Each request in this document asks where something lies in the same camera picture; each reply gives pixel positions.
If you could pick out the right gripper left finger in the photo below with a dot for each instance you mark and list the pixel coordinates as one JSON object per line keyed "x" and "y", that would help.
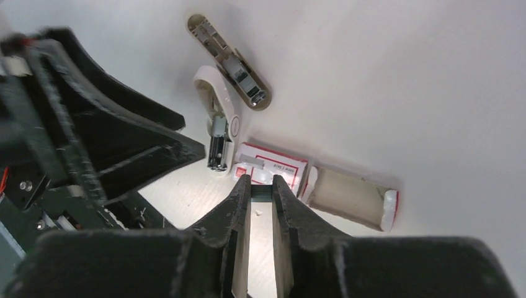
{"x": 207, "y": 259}

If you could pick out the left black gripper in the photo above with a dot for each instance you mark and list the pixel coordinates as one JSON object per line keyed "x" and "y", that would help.
{"x": 121, "y": 147}

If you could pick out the metal staple strip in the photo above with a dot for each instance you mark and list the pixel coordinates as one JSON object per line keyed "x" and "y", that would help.
{"x": 261, "y": 193}

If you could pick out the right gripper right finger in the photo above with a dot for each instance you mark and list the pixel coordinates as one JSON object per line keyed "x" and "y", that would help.
{"x": 315, "y": 259}

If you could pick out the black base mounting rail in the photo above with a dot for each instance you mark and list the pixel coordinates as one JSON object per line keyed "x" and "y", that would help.
{"x": 30, "y": 208}

